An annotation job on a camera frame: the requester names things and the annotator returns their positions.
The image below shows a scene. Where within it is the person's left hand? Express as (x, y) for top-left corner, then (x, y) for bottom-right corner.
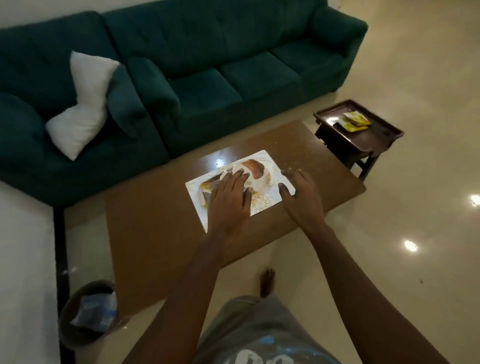
(206, 168), (253, 242)

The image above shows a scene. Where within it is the person's right hand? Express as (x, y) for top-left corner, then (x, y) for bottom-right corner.
(278, 167), (326, 235)

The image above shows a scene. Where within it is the white gold placemat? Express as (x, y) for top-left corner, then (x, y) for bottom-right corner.
(185, 149), (297, 234)

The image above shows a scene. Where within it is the brown plastic tray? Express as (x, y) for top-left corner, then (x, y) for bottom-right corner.
(313, 98), (405, 153)

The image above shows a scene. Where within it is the clear zip bag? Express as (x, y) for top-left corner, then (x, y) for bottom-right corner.
(70, 291), (118, 334)

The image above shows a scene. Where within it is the person's right forearm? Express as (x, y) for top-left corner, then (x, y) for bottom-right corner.
(306, 224), (451, 364)

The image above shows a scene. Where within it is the person's left forearm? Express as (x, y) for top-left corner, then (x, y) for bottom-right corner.
(123, 232), (228, 364)

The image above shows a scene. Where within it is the person's right foot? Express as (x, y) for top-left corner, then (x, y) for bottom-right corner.
(259, 268), (277, 299)

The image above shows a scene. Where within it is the oval leaf-print platter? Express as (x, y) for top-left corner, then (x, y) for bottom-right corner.
(199, 158), (277, 206)

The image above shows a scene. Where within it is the dark plastic stool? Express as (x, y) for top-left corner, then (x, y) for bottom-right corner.
(314, 125), (380, 182)

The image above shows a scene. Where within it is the brown wooden table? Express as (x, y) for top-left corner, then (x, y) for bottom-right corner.
(104, 119), (367, 318)

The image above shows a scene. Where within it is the green fabric sofa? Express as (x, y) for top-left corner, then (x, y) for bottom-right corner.
(103, 0), (369, 160)

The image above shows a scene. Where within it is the white pillow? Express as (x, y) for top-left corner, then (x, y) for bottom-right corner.
(45, 50), (121, 162)

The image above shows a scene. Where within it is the dark round bin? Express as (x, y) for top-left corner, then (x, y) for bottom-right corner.
(58, 279), (131, 352)

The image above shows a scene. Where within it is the green fabric armchair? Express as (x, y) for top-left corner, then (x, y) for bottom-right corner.
(0, 10), (170, 209)

